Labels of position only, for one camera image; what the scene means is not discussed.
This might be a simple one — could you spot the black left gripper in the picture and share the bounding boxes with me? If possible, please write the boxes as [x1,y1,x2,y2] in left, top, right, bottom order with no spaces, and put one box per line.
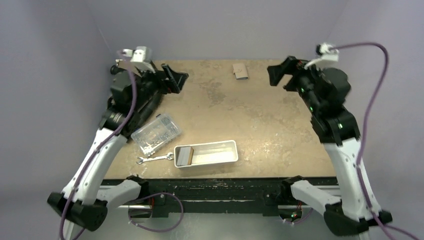
[131,63,187,112]

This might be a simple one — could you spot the grey credit card stack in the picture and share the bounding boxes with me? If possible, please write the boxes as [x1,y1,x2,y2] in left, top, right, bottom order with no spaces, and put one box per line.
[176,146,194,167]

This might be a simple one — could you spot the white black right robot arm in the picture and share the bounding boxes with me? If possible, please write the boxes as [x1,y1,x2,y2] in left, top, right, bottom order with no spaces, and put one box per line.
[267,56,393,237]

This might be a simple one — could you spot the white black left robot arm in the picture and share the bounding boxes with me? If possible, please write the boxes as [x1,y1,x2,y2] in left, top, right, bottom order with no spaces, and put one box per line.
[47,62,189,240]

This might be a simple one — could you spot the clear plastic bag of screws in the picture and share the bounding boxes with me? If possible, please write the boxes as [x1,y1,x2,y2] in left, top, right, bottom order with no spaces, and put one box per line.
[130,113,182,157]

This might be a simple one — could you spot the white rectangular tray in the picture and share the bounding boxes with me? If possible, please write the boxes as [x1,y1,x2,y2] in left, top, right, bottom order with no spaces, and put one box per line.
[173,140,239,169]

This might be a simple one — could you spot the silver open-end wrench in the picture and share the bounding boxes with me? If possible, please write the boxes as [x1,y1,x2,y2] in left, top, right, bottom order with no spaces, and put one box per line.
[136,152,175,165]

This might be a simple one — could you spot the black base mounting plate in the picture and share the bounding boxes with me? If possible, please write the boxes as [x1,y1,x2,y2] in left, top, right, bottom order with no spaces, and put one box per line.
[99,177,342,218]

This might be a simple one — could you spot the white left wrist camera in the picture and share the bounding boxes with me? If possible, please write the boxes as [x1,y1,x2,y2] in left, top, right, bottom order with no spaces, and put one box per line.
[116,46,156,77]

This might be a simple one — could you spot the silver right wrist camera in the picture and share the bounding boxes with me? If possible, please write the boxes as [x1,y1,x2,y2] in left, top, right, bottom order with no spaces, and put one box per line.
[303,42,339,70]

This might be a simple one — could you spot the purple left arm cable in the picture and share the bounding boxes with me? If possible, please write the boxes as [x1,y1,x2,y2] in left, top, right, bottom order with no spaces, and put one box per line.
[58,49,184,240]

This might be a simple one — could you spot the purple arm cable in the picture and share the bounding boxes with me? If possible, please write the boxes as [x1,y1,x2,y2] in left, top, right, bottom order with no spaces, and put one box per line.
[279,42,422,240]
[58,49,184,240]

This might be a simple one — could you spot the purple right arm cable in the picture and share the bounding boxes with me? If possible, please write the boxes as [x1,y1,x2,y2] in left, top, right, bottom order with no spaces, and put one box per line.
[279,42,422,240]

